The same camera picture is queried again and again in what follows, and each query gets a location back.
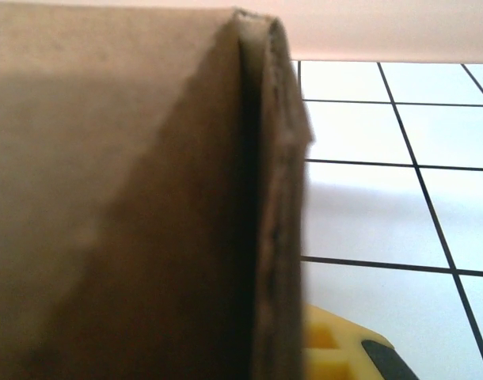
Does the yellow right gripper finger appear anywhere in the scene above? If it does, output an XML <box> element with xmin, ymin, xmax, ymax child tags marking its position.
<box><xmin>304</xmin><ymin>303</ymin><xmax>421</xmax><ymax>380</ymax></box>

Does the brown cardboard box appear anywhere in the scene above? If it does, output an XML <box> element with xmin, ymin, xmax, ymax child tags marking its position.
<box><xmin>0</xmin><ymin>0</ymin><xmax>316</xmax><ymax>380</ymax></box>

